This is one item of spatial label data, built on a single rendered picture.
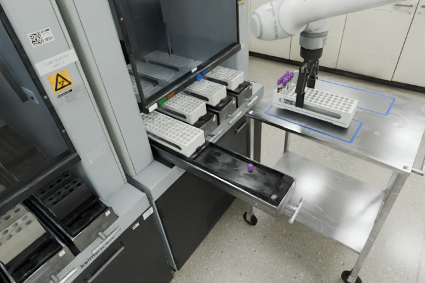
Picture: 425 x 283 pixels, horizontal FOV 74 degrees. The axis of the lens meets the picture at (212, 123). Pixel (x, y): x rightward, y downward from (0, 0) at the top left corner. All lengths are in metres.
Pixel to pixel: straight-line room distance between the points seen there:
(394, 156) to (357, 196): 0.60
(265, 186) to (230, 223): 0.90
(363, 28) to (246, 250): 2.21
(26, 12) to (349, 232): 1.44
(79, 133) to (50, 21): 0.30
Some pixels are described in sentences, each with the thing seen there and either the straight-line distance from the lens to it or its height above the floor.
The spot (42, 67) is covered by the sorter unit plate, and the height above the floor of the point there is 1.24.
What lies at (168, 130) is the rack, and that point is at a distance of 1.06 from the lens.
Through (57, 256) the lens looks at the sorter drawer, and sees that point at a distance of 0.94.
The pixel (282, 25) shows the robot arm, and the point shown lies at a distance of 0.84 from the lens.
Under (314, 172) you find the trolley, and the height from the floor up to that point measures 0.28.
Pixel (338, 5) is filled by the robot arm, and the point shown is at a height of 1.30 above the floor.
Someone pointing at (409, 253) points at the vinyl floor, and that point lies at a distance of 1.91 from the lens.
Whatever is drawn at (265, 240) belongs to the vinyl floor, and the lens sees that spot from 1.74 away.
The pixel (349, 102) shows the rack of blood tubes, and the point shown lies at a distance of 1.14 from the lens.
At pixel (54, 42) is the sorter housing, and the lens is 0.79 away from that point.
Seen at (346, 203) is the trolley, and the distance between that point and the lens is 1.61.
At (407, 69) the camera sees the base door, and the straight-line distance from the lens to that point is 3.11.
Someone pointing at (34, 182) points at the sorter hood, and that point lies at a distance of 0.85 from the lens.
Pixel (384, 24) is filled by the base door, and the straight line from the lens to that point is 2.98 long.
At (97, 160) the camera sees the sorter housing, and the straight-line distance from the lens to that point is 0.96.
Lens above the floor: 1.51
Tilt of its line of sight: 38 degrees down
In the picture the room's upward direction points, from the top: 6 degrees counter-clockwise
